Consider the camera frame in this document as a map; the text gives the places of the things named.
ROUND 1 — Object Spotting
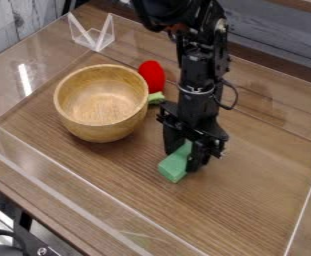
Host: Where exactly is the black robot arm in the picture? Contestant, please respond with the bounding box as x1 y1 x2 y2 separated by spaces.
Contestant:
131 0 234 172

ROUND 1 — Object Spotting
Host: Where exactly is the red plush strawberry toy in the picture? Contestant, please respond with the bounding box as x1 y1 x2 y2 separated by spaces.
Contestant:
137 60 165 105

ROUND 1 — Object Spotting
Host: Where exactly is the green rectangular block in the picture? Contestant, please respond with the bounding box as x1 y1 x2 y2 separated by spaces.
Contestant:
157 141 192 183

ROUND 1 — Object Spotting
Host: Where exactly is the brown wooden bowl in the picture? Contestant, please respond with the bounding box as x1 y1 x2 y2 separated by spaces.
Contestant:
53 64 148 143

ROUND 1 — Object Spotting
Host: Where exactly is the clear acrylic tray wall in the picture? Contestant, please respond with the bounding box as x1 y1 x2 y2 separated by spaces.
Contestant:
0 127 207 256

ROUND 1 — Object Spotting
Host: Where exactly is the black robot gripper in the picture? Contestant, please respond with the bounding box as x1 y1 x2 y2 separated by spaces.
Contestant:
155 85 231 174

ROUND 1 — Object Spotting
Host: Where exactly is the black cable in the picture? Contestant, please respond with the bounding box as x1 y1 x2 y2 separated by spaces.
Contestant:
0 228 25 256

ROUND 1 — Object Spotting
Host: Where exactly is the black table clamp mount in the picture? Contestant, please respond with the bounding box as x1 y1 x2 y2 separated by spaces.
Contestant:
13 210 61 256

